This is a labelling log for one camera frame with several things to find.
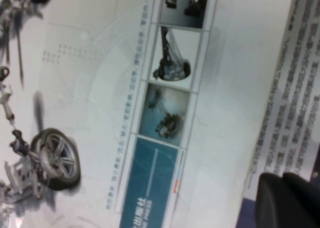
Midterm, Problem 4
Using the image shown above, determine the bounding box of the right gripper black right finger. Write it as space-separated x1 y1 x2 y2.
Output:
282 171 320 228

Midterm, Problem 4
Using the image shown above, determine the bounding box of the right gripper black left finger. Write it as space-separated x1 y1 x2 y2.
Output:
256 172 308 228

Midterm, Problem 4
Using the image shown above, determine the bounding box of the white car suspension book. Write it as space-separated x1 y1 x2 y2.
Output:
0 0 298 228

